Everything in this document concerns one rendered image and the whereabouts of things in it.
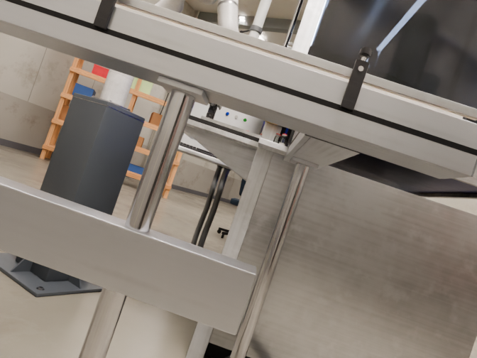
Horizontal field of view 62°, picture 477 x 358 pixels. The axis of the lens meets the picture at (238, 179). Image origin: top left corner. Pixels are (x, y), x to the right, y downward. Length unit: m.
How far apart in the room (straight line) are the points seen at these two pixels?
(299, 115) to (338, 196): 0.87
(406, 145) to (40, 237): 0.70
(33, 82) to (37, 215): 7.64
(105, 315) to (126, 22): 0.55
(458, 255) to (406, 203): 0.27
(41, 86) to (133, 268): 7.84
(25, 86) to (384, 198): 7.45
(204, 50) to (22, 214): 0.46
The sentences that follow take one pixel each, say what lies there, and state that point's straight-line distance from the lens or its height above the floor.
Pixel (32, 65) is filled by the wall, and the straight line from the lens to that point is 8.41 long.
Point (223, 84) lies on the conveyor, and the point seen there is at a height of 0.86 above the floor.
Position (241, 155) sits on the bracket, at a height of 0.81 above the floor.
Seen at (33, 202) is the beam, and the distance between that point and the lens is 0.85.
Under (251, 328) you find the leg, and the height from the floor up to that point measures 0.27.
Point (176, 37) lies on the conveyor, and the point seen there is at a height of 0.91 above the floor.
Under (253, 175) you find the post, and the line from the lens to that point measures 1.54.
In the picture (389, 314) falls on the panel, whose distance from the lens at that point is 1.69.
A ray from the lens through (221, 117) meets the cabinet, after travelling 2.61.
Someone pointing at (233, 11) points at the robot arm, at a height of 1.39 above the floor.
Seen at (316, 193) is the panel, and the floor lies 0.76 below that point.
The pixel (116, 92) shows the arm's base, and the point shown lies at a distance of 2.02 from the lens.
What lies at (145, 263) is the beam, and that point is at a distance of 0.78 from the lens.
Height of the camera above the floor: 0.69
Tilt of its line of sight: 1 degrees up
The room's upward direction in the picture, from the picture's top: 19 degrees clockwise
